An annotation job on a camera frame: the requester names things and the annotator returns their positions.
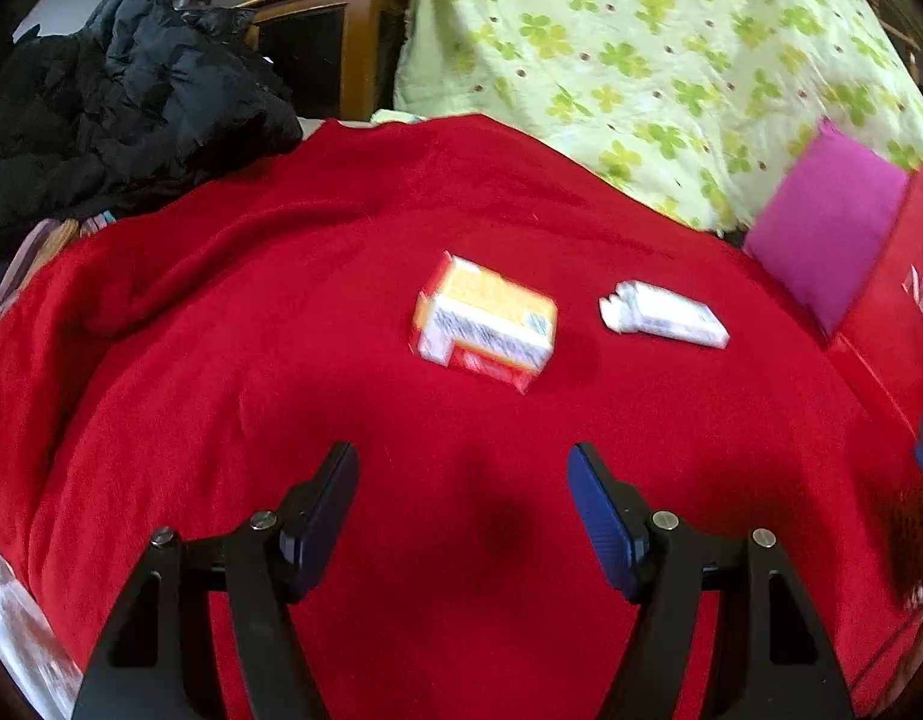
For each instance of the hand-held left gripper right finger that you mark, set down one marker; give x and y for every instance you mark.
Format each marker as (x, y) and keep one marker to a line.
(600, 517)

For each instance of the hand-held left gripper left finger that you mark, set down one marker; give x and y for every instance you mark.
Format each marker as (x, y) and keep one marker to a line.
(328, 510)

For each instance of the orange white carton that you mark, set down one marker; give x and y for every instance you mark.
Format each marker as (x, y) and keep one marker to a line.
(488, 319)

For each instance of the red mesh net bag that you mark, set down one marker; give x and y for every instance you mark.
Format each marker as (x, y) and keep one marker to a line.
(919, 547)

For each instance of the red fleece blanket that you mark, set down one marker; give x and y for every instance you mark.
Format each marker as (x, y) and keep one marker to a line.
(281, 315)

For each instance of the large red cardboard box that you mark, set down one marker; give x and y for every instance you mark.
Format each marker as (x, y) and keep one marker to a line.
(896, 315)

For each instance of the pink pillow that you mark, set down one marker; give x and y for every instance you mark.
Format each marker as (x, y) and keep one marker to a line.
(829, 225)

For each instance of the black puffer jacket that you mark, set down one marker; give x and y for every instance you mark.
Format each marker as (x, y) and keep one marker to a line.
(116, 105)

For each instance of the wooden cabinet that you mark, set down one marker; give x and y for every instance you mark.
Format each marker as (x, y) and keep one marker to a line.
(311, 52)

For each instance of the green clover-print sheet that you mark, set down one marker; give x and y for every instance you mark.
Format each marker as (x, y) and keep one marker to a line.
(656, 52)

